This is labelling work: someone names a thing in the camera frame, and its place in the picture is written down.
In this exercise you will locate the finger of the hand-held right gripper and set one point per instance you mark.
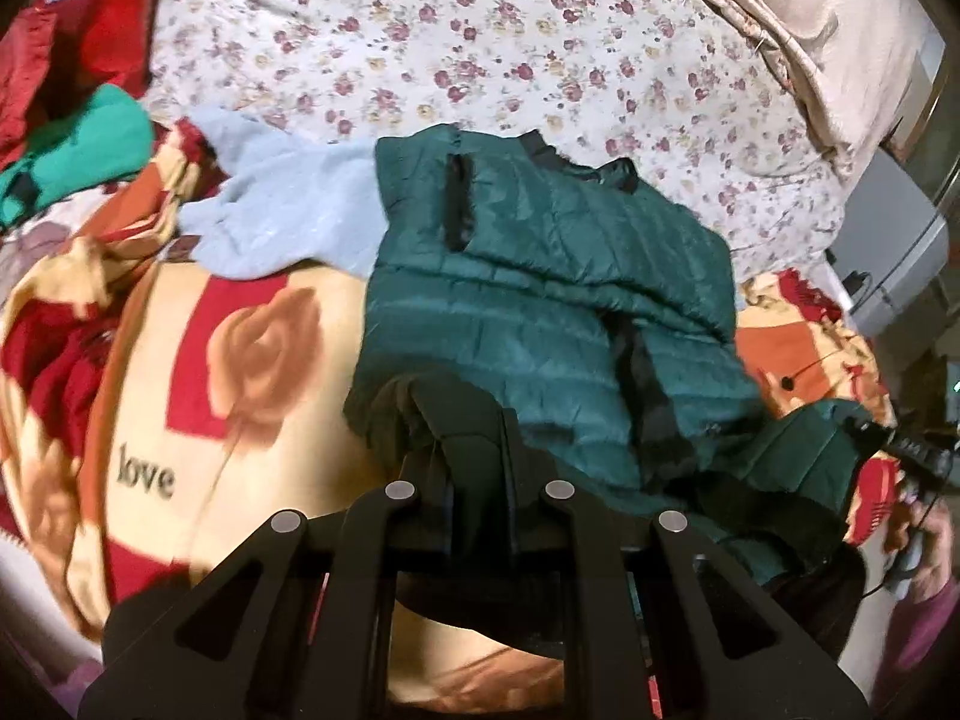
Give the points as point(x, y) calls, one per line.
point(870, 431)

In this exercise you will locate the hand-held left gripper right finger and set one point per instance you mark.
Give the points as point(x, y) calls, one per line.
point(525, 510)

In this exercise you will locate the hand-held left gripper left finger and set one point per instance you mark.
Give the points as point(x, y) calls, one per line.
point(431, 510)

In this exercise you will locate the dark green puffer jacket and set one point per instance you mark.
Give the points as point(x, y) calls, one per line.
point(525, 300)

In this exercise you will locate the person's right hand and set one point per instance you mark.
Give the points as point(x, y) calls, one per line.
point(934, 540)

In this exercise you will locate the black plug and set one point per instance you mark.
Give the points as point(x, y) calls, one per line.
point(855, 283)

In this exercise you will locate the white cabinet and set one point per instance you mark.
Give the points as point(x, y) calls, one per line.
point(892, 240)

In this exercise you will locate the red orange patterned blanket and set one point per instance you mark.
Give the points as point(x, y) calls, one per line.
point(247, 360)

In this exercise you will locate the light blue garment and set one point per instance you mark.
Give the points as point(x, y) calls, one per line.
point(300, 202)

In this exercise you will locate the beige satin bed cover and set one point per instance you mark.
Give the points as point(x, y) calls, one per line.
point(825, 30)

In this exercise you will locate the floral white quilt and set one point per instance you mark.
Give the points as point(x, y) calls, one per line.
point(487, 30)

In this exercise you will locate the bright green cloth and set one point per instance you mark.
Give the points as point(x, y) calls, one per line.
point(82, 142)

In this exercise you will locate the red cloth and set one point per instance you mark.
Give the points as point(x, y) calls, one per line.
point(97, 30)

